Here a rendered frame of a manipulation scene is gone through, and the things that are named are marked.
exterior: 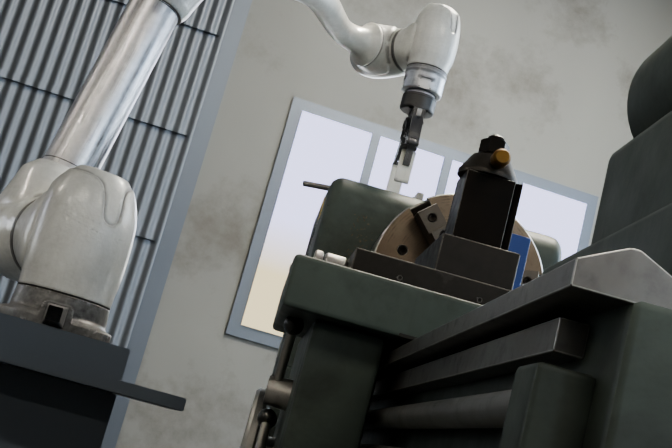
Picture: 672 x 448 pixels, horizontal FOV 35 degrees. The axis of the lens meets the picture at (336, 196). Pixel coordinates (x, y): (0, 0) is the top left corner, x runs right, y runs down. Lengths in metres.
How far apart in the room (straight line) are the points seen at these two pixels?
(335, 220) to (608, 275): 1.54
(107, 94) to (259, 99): 2.57
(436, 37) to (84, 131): 0.79
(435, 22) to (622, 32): 2.91
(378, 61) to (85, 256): 0.94
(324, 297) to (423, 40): 1.23
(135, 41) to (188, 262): 2.41
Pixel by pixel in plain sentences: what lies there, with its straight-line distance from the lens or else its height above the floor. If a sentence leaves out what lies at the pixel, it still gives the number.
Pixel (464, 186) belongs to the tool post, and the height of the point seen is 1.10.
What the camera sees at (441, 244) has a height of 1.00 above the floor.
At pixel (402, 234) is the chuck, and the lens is 1.93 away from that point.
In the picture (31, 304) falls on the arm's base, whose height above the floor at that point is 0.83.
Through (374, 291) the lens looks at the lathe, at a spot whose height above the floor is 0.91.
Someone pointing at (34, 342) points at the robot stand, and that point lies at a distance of 1.68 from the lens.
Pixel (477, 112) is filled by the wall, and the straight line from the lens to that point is 4.80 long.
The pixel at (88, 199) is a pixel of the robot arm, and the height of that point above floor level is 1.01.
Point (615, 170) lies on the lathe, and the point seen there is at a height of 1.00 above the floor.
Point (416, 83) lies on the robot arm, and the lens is 2.30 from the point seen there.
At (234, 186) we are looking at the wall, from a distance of 4.46.
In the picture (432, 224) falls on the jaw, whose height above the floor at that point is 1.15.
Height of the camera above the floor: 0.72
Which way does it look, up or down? 13 degrees up
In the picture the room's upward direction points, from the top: 15 degrees clockwise
